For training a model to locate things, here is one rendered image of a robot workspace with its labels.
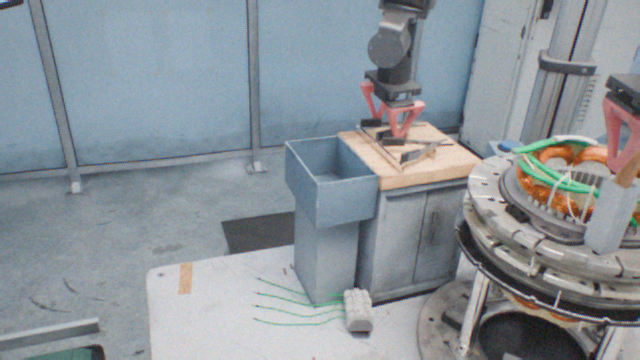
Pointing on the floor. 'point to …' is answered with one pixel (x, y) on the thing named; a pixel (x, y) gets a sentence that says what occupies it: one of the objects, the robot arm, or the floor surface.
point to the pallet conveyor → (56, 340)
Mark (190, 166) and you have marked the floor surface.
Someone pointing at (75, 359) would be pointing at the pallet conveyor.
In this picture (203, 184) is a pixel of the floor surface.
